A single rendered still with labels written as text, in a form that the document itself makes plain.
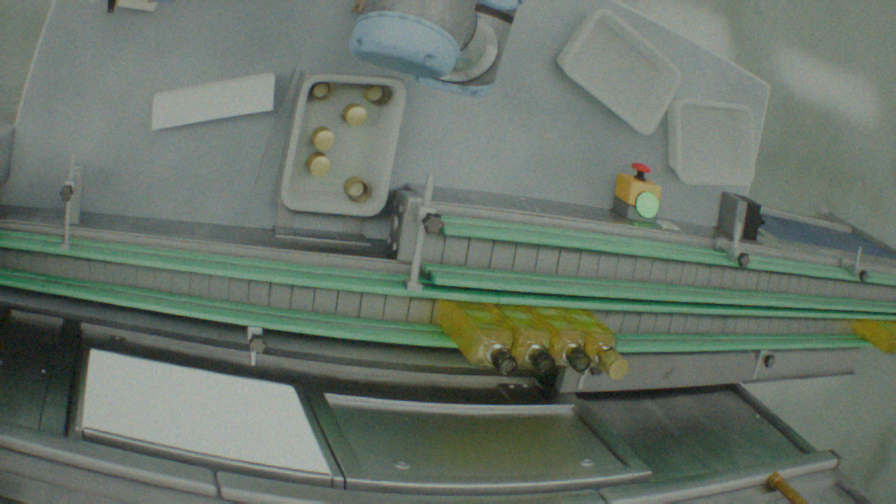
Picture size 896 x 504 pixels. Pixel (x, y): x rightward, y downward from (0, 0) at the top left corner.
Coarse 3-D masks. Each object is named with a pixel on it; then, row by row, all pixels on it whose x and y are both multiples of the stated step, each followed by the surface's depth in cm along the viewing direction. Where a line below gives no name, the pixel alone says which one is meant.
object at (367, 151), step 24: (312, 96) 169; (336, 96) 171; (360, 96) 172; (312, 120) 171; (336, 120) 172; (384, 120) 172; (312, 144) 172; (336, 144) 173; (360, 144) 174; (384, 144) 170; (288, 168) 165; (336, 168) 174; (360, 168) 175; (384, 168) 169; (288, 192) 169; (312, 192) 173; (336, 192) 175; (384, 192) 170
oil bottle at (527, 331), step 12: (504, 312) 164; (516, 312) 165; (528, 312) 166; (516, 324) 159; (528, 324) 160; (540, 324) 161; (516, 336) 157; (528, 336) 156; (540, 336) 157; (516, 348) 156; (528, 348) 155
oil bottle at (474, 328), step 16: (448, 304) 168; (464, 304) 166; (480, 304) 167; (448, 320) 167; (464, 320) 160; (480, 320) 159; (496, 320) 160; (464, 336) 160; (480, 336) 154; (496, 336) 154; (512, 336) 156; (464, 352) 159; (480, 352) 154
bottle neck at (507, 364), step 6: (492, 348) 153; (498, 348) 153; (504, 348) 153; (492, 354) 152; (498, 354) 151; (504, 354) 150; (510, 354) 150; (492, 360) 152; (498, 360) 150; (504, 360) 149; (510, 360) 152; (516, 360) 150; (498, 366) 149; (504, 366) 152; (510, 366) 151; (516, 366) 150; (504, 372) 150; (510, 372) 150
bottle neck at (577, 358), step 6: (570, 348) 156; (576, 348) 155; (564, 354) 157; (570, 354) 155; (576, 354) 154; (582, 354) 153; (570, 360) 154; (576, 360) 153; (582, 360) 156; (588, 360) 153; (576, 366) 153; (582, 366) 154; (588, 366) 154
